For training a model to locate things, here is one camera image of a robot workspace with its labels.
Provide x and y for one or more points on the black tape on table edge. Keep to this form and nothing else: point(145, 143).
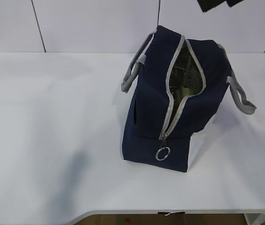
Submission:
point(171, 213)

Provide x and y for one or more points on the white right table leg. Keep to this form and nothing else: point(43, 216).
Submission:
point(254, 218)

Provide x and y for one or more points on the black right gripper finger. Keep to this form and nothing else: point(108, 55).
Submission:
point(231, 3)
point(207, 5)

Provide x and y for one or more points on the green lid glass container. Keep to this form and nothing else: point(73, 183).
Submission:
point(183, 92)

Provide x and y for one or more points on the navy blue lunch bag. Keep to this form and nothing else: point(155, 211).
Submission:
point(161, 130)

